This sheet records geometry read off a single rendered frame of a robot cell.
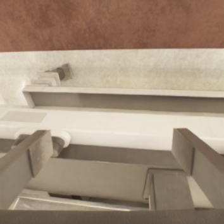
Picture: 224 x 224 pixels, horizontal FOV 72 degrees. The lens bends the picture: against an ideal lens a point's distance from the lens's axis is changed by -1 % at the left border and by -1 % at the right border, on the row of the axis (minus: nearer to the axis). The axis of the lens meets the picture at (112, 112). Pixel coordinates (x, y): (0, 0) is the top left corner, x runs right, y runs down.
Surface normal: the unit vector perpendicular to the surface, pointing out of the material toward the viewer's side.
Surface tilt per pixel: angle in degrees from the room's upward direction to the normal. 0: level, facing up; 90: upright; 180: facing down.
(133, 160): 90
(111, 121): 90
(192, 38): 0
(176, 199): 90
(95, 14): 0
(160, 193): 90
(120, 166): 0
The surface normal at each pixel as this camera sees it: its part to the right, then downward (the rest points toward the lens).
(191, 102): -0.12, 0.62
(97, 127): -0.04, -0.78
